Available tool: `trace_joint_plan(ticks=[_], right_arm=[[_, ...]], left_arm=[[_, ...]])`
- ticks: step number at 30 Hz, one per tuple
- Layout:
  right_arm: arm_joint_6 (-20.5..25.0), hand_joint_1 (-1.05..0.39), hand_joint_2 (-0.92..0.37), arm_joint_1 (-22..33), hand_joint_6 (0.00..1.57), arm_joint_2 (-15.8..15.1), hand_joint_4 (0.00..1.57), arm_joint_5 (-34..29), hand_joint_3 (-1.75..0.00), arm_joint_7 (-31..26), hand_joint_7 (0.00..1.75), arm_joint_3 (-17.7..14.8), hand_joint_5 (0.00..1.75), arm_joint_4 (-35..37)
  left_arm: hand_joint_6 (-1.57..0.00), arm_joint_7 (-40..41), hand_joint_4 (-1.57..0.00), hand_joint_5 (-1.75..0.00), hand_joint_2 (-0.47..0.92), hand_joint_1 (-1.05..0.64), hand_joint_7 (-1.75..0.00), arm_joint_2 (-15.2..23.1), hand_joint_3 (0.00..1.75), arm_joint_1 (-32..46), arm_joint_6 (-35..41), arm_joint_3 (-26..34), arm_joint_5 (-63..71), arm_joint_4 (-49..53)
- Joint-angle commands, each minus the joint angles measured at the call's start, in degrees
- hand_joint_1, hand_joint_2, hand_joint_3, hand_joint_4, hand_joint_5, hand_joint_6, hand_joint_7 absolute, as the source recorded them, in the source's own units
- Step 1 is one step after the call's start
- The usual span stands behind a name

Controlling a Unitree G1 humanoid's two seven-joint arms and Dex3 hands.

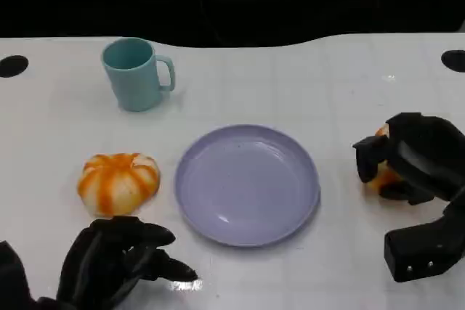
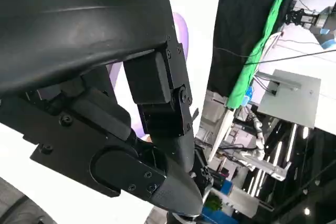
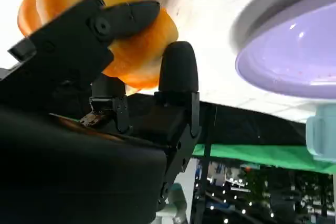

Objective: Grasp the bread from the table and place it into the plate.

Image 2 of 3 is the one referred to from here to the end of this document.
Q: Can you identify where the grey metal panel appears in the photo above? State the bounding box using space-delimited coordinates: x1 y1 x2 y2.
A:
257 69 322 129

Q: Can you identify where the black backdrop cloth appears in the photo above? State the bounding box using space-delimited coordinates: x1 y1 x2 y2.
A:
207 0 310 101

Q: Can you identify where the green cloth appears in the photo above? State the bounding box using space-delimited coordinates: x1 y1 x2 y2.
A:
225 0 295 109

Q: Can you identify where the white slanted board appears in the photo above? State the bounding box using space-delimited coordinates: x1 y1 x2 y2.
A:
207 108 234 164

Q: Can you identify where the light blue plastic piece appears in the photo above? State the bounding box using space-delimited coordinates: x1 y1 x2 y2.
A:
243 86 255 105

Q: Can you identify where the lilac plate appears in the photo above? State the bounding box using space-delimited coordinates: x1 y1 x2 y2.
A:
109 11 190 142

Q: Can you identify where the aluminium frame bracket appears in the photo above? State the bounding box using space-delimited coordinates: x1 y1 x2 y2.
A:
262 161 292 182

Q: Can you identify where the dark grey robot body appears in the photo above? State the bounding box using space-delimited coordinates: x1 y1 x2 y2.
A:
0 176 53 224

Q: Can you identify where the thin black cable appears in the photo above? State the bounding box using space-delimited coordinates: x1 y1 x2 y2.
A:
214 47 336 66

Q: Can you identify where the green plant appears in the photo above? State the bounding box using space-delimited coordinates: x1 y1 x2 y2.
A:
204 195 224 211

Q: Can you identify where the blue storage bin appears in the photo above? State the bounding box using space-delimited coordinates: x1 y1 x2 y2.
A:
220 179 233 196

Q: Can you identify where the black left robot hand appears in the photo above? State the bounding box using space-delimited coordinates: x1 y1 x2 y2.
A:
0 0 204 216

